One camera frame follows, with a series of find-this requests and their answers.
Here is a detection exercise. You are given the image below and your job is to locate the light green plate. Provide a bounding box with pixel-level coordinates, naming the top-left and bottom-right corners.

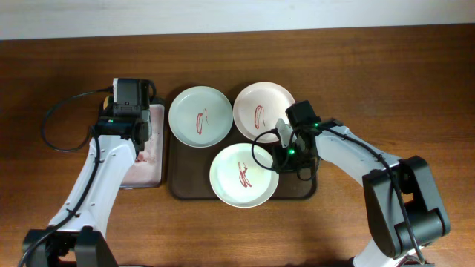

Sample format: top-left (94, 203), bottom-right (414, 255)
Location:
top-left (168, 86), bottom-right (233, 148)

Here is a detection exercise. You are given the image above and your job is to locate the pink plate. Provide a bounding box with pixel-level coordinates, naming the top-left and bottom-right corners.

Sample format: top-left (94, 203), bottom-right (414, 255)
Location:
top-left (233, 82), bottom-right (295, 141)

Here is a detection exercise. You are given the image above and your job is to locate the white front plate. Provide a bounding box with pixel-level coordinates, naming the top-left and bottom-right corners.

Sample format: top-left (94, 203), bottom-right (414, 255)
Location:
top-left (209, 143), bottom-right (279, 208)

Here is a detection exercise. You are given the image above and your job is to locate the green yellow sponge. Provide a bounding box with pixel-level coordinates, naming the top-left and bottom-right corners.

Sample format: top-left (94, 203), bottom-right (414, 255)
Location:
top-left (102, 95), bottom-right (114, 110)

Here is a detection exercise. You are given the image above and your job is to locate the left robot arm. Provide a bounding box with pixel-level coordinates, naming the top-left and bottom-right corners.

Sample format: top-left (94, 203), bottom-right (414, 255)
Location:
top-left (19, 78), bottom-right (157, 266)

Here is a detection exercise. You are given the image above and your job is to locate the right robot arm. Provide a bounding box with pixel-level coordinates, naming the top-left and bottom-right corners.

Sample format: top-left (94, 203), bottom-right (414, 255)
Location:
top-left (272, 101), bottom-right (451, 266)

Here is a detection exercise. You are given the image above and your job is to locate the small black soapy tray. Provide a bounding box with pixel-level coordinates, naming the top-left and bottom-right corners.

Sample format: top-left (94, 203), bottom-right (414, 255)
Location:
top-left (98, 96), bottom-right (166, 190)

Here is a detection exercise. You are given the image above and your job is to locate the large brown serving tray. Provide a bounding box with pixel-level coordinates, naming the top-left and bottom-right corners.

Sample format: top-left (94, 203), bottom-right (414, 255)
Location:
top-left (167, 100), bottom-right (318, 202)

